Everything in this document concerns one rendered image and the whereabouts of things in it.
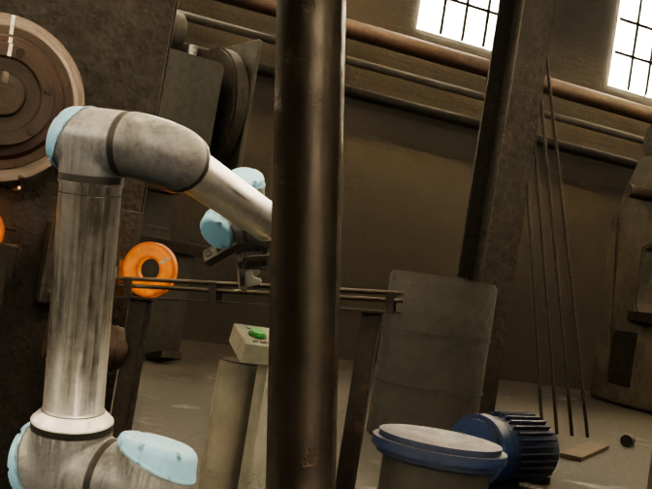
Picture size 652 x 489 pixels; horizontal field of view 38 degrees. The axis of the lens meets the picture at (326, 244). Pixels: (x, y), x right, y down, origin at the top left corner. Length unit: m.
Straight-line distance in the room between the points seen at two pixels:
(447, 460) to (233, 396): 0.56
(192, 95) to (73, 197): 5.53
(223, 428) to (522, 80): 4.66
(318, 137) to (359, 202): 9.53
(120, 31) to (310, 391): 2.72
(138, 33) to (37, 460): 1.63
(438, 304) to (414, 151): 5.50
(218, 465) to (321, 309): 2.02
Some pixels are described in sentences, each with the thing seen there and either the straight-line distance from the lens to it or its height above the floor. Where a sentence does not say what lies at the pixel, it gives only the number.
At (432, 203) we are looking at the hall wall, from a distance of 10.34.
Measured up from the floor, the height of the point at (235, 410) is 0.40.
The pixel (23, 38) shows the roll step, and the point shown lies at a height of 1.29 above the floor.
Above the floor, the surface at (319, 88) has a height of 0.82.
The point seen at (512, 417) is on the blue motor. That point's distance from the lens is 3.97.
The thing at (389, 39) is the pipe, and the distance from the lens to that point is 9.40.
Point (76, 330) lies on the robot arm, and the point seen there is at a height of 0.59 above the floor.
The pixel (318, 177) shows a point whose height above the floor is 0.79.
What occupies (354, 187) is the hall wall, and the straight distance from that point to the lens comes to 9.90.
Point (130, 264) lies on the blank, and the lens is 2.75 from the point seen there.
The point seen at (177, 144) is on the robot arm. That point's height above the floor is 0.94.
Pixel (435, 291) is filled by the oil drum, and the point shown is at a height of 0.80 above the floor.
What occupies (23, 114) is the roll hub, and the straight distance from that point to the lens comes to 2.75.
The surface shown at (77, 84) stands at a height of 1.20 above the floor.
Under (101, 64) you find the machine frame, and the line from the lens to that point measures 3.04.
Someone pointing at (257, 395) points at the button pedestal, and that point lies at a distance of 2.27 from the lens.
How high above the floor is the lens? 0.74
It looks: 2 degrees up
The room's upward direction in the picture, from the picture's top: 9 degrees clockwise
